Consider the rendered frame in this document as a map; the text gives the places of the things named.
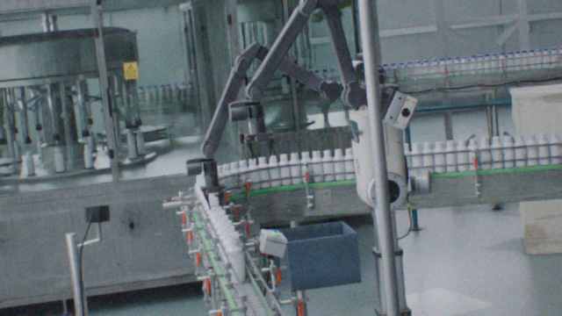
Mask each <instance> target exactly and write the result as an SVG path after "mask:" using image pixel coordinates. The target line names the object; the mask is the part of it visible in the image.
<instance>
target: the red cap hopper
mask: <svg viewBox="0 0 562 316"><path fill-rule="evenodd" d="M434 2H435V12H436V32H437V44H438V54H439V63H440V59H442V58H444V62H445V63H446V62H447V55H446V45H445V34H444V32H447V33H448V34H449V35H450V36H451V37H452V38H453V39H454V40H456V41H457V42H458V43H459V44H461V45H462V46H463V47H464V48H467V47H468V46H469V45H468V44H469V42H468V41H467V40H465V39H464V38H463V37H462V36H460V35H459V34H458V33H457V32H455V31H454V30H453V29H452V28H451V27H449V25H464V24H473V23H482V22H492V21H501V20H510V19H513V20H512V21H511V23H510V24H509V25H508V26H507V27H506V29H505V30H504V31H503V32H502V33H501V35H500V36H499V37H498V38H497V39H496V41H497V43H498V44H499V45H500V46H501V45H502V43H503V42H504V41H505V40H506V39H507V38H508V36H509V35H510V34H511V33H512V32H513V31H514V29H515V28H516V27H517V26H518V28H519V40H520V52H521V56H522V51H527V55H529V54H530V51H529V50H530V43H529V30H528V18H527V5H526V0H516V3H517V13H516V14H508V15H499V16H490V17H481V18H464V19H455V20H446V21H443V3H442V0H434ZM442 97H443V104H450V93H446V92H442ZM443 117H444V128H445V139H446V145H447V141H449V140H453V131H452V119H451V110H445V111H443ZM503 135H504V136H511V135H510V134H508V133H507V132H506V131H505V132H504V133H503ZM476 137H477V136H476V135H475V134H473V135H472V136H471V137H470V138H469V139H468V141H467V142H466V143H465V146H466V147H468V146H469V145H470V139H475V138H476ZM511 140H512V142H513V144H515V139H514V138H513V137H512V136H511Z"/></svg>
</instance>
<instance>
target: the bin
mask: <svg viewBox="0 0 562 316"><path fill-rule="evenodd" d="M276 231H277V232H278V233H281V234H282V235H283V236H284V237H285V238H286V239H287V242H286V246H285V252H284V256H283V258H281V257H279V259H280V266H283V265H286V267H287V269H281V275H282V278H283V279H284V280H281V282H282V281H285V282H286V283H287V285H288V286H289V288H290V289H291V290H292V289H296V290H297V291H303V290H311V289H317V288H323V287H330V286H337V285H343V284H355V283H362V273H361V265H360V255H359V246H358V237H357V236H358V233H357V232H356V231H355V230H354V229H352V228H351V227H350V226H349V225H347V224H346V223H345V222H344V221H340V222H333V223H326V224H319V225H312V226H299V227H293V228H286V229H278V230H276ZM291 290H287V291H291ZM287 291H280V292H287Z"/></svg>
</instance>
